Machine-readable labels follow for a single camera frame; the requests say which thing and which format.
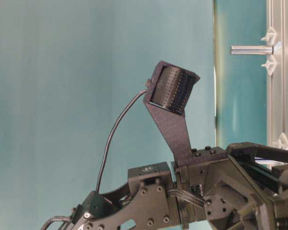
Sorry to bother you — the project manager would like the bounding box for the black camera cable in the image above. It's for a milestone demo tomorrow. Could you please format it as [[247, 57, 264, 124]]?
[[95, 80, 151, 194]]

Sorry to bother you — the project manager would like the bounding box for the grey shaft bracket upper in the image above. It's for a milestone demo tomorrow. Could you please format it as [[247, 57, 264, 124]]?
[[261, 26, 282, 76]]

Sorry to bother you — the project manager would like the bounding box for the grey shaft bracket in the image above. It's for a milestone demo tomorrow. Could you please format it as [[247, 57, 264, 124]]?
[[272, 132, 288, 150], [261, 26, 282, 76]]

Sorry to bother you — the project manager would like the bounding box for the steel shaft with gear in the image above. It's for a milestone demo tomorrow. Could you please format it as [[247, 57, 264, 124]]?
[[230, 46, 274, 55]]

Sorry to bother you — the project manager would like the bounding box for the grey shaft bracket lower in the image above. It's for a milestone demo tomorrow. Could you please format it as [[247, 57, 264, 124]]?
[[272, 132, 288, 150]]

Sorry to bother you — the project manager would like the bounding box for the aluminium extrusion rail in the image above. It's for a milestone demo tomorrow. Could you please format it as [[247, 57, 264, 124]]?
[[266, 0, 288, 146]]

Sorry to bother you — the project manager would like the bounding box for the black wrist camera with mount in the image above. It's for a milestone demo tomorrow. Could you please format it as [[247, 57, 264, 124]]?
[[143, 61, 200, 166]]

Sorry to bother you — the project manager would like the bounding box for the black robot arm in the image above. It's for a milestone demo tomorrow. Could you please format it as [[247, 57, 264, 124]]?
[[43, 142, 288, 230]]

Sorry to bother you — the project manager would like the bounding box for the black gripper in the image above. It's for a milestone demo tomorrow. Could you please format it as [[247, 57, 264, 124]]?
[[171, 142, 288, 230]]

